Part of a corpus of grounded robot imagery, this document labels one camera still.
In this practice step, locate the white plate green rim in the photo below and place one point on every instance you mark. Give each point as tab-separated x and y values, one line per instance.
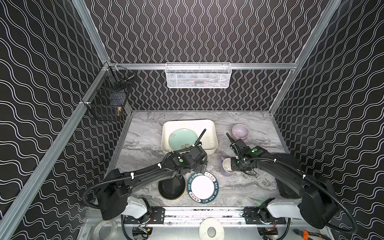
203	188

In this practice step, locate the mint green ceramic plate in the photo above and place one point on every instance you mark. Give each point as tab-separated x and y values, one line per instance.
182	139

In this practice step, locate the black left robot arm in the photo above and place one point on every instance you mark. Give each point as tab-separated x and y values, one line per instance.
113	196

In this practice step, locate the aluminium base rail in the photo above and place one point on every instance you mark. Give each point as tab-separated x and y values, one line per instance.
193	216

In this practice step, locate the lilac ceramic bowl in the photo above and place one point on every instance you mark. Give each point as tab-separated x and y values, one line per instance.
240	131

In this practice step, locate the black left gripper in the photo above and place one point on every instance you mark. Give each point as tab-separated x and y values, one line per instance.
199	152

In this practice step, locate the black wire basket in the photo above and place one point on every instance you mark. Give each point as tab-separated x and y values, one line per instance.
109	102

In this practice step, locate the white tape roll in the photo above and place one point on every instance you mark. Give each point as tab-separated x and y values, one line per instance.
211	229

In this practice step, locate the black round plate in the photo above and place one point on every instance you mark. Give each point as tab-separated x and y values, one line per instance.
172	189

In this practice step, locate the clear tape roll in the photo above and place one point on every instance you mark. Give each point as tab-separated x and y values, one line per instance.
105	230

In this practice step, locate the white plastic bin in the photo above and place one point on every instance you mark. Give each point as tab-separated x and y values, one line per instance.
209	139

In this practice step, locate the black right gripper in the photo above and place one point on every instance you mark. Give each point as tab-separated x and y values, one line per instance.
237	148

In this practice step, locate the lilac mug white inside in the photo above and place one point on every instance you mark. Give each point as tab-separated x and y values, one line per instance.
226	169

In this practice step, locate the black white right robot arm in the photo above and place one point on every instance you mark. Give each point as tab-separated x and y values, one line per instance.
303	196

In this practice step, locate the clear wall basket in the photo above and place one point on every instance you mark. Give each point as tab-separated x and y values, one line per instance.
196	75

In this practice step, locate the orange handled pliers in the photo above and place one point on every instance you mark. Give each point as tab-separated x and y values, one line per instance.
306	235

